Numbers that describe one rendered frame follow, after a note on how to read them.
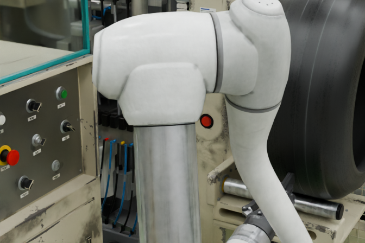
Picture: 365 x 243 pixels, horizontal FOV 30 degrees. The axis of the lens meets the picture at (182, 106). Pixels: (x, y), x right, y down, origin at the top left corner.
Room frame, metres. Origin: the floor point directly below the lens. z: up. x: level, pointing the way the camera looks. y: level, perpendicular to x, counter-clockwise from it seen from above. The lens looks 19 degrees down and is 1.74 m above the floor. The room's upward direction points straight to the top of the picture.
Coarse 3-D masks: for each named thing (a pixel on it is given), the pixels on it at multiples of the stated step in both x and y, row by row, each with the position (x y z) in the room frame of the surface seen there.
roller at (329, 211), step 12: (228, 180) 1.77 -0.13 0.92; (240, 180) 1.77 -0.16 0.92; (228, 192) 1.76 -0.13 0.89; (240, 192) 1.73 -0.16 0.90; (300, 204) 1.65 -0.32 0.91; (312, 204) 1.63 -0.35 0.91; (324, 204) 1.62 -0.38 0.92; (336, 204) 1.61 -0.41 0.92; (324, 216) 1.62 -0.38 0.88; (336, 216) 1.60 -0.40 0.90
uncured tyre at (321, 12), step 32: (288, 0) 1.69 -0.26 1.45; (320, 0) 1.66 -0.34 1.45; (352, 0) 1.64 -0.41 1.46; (320, 32) 1.57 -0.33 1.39; (352, 32) 1.58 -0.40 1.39; (320, 64) 1.53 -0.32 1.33; (352, 64) 1.54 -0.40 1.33; (288, 96) 1.53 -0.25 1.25; (320, 96) 1.50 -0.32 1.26; (352, 96) 1.53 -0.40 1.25; (288, 128) 1.53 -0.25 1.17; (320, 128) 1.49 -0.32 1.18; (352, 128) 1.54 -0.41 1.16; (288, 160) 1.54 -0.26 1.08; (320, 160) 1.51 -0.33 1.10; (352, 160) 1.57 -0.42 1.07; (320, 192) 1.57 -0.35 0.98; (352, 192) 1.67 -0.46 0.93
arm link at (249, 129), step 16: (224, 96) 1.12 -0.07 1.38; (240, 112) 1.08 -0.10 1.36; (256, 112) 1.07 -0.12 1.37; (272, 112) 1.09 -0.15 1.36; (240, 128) 1.10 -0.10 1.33; (256, 128) 1.09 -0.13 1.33; (240, 144) 1.12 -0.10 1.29; (256, 144) 1.11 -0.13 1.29; (240, 160) 1.13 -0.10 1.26; (256, 160) 1.13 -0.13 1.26; (256, 176) 1.13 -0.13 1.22; (272, 176) 1.14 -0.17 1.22; (256, 192) 1.14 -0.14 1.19; (272, 192) 1.13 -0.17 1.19; (272, 208) 1.13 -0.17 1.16; (288, 208) 1.14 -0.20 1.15; (272, 224) 1.14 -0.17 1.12; (288, 224) 1.13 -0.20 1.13; (288, 240) 1.13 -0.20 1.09; (304, 240) 1.14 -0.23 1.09
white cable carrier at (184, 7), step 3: (180, 3) 1.93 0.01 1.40; (183, 3) 1.93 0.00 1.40; (186, 3) 1.96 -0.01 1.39; (177, 6) 1.94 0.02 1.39; (180, 6) 1.93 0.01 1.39; (183, 6) 1.93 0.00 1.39; (186, 6) 1.92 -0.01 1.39; (177, 9) 1.94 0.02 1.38; (180, 9) 1.93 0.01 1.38; (183, 9) 1.93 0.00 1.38; (186, 9) 1.93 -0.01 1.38
